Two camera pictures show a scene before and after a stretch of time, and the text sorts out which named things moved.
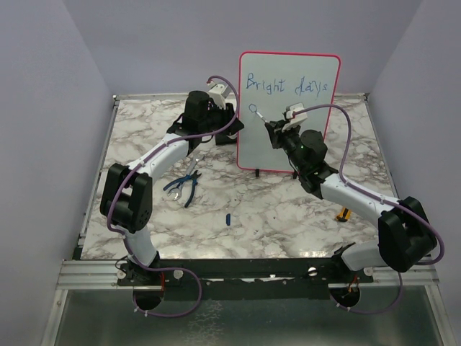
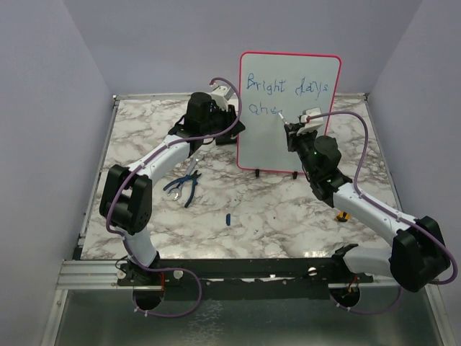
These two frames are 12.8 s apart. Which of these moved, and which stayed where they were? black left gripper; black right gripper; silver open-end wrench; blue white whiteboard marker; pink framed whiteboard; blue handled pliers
Moved: blue white whiteboard marker; black right gripper
Stayed: blue handled pliers; pink framed whiteboard; silver open-end wrench; black left gripper
